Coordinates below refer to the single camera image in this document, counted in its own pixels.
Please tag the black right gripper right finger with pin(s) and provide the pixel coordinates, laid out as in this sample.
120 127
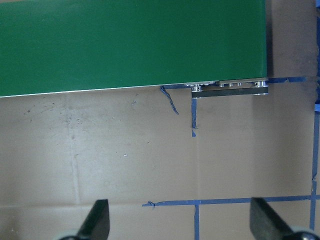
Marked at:
266 224

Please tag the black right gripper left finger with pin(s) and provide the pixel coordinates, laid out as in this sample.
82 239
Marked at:
96 225

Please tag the green conveyor belt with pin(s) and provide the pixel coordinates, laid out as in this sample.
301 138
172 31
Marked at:
53 46

